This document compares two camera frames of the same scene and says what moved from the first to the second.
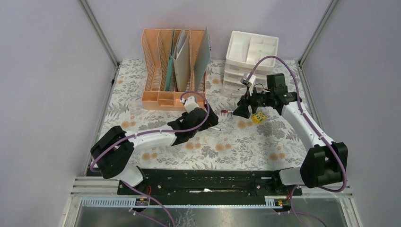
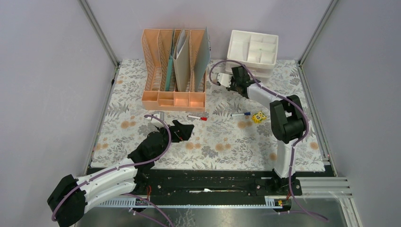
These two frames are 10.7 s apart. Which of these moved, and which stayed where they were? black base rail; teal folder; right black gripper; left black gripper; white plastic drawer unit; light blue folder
Moved: left black gripper; right black gripper
Stayed: teal folder; light blue folder; black base rail; white plastic drawer unit
